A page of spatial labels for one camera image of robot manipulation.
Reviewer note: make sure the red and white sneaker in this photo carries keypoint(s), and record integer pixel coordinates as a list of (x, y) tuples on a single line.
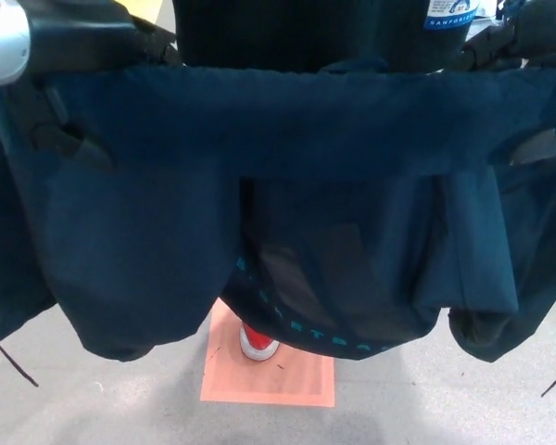
[(258, 347)]

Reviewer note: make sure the white blue garment label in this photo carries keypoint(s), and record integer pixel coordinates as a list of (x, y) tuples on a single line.
[(447, 14)]

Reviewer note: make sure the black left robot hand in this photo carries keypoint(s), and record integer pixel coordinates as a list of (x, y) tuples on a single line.
[(83, 37)]

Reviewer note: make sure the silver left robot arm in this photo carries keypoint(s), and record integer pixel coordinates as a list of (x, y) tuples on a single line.
[(0, 41)]

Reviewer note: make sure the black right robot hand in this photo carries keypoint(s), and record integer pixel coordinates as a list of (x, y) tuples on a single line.
[(547, 32)]

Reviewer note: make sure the orange rectangular floor mat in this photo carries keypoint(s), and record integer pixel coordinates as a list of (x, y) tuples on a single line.
[(269, 385)]

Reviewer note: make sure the person's black shirt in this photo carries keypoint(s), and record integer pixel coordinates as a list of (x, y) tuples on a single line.
[(282, 28)]

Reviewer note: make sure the dark teal coat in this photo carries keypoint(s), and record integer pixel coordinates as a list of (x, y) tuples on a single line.
[(259, 139)]

